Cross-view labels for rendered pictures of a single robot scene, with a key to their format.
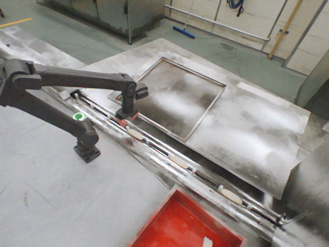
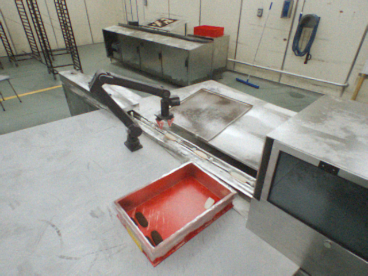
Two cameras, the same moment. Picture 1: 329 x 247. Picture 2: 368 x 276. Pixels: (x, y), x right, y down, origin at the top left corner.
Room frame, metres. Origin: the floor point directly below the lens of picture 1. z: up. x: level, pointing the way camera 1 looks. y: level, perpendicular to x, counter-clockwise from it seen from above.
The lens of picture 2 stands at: (-0.64, -0.37, 1.73)
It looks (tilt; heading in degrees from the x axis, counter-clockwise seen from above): 33 degrees down; 18
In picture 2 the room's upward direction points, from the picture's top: straight up
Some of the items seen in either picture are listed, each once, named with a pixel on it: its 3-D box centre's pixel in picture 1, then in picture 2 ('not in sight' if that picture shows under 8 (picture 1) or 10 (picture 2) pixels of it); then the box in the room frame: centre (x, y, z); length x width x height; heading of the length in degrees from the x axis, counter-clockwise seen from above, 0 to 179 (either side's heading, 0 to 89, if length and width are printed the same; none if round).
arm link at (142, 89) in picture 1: (134, 88); (170, 98); (0.70, 0.15, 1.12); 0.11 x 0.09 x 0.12; 131
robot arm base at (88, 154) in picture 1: (86, 146); (133, 140); (0.52, 0.36, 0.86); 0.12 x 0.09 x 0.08; 54
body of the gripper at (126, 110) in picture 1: (127, 106); (164, 112); (0.67, 0.18, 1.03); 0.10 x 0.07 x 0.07; 152
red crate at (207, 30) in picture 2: not in sight; (208, 30); (4.45, 0.74, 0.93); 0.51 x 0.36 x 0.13; 66
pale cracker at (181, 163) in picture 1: (179, 161); (200, 154); (0.52, -0.11, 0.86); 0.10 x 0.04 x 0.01; 62
